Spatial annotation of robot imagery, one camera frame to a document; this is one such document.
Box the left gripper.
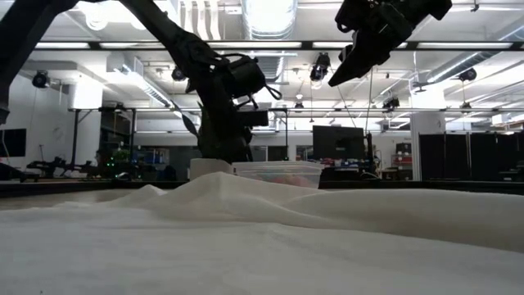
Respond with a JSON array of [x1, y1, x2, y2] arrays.
[[185, 64, 270, 164]]

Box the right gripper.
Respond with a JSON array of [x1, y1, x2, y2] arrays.
[[327, 0, 415, 89]]

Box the clear plastic tupperware container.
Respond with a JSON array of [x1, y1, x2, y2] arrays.
[[232, 161, 325, 189]]

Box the white plant pot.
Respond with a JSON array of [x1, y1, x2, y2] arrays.
[[189, 158, 234, 181]]

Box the black computer monitor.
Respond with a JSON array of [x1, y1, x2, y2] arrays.
[[312, 125, 366, 161]]

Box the long ceiling light strip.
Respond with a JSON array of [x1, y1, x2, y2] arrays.
[[34, 39, 515, 51]]

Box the white cloth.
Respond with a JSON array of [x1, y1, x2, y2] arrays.
[[0, 171, 524, 295]]

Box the shelf with red bins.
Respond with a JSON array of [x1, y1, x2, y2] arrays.
[[395, 142, 413, 181]]

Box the black partition panels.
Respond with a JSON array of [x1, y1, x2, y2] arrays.
[[418, 133, 524, 181]]

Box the black hanging camera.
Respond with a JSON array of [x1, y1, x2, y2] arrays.
[[309, 52, 332, 83]]

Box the thin hanging cable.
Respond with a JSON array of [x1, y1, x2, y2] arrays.
[[366, 67, 376, 134]]

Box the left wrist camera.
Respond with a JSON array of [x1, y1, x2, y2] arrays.
[[223, 55, 269, 99]]

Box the silver ventilation duct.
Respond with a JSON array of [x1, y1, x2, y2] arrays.
[[241, 0, 299, 41]]

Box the black table frame rail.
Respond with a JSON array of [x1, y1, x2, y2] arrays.
[[0, 179, 524, 200]]

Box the black wall screen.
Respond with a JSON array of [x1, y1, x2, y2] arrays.
[[0, 128, 28, 158]]

